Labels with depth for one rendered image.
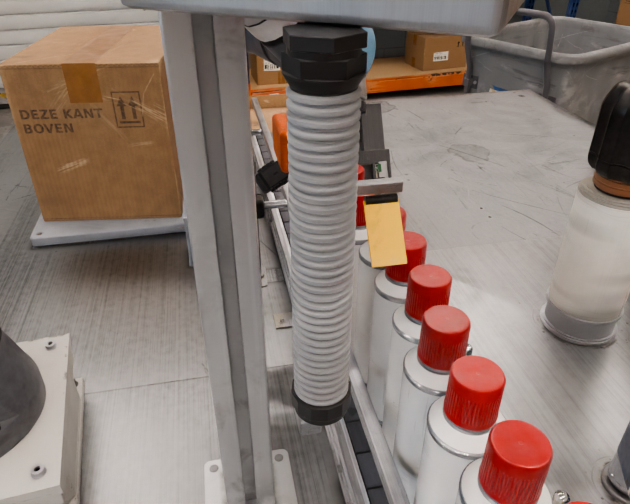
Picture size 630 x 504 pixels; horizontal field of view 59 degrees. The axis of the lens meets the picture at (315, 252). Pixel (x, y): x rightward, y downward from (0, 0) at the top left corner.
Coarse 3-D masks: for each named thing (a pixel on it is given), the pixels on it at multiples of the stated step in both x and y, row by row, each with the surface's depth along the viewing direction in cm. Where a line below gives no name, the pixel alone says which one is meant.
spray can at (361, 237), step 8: (360, 200) 54; (360, 208) 54; (360, 216) 55; (360, 224) 55; (360, 232) 55; (360, 240) 55; (352, 304) 59; (352, 312) 60; (352, 320) 61; (352, 328) 61; (352, 336) 62; (352, 344) 62
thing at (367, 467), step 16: (288, 224) 90; (288, 240) 91; (352, 400) 59; (352, 416) 57; (352, 432) 55; (368, 448) 53; (368, 464) 52; (368, 480) 51; (368, 496) 52; (384, 496) 49
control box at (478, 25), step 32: (128, 0) 25; (160, 0) 24; (192, 0) 23; (224, 0) 23; (256, 0) 22; (288, 0) 22; (320, 0) 21; (352, 0) 21; (384, 0) 20; (416, 0) 20; (448, 0) 20; (480, 0) 19; (512, 0) 20; (448, 32) 20; (480, 32) 20
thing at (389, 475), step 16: (256, 112) 113; (272, 144) 98; (288, 208) 80; (352, 352) 53; (352, 368) 51; (352, 384) 49; (368, 400) 48; (368, 416) 46; (368, 432) 45; (384, 448) 44; (384, 464) 42; (384, 480) 42; (400, 480) 41; (400, 496) 40
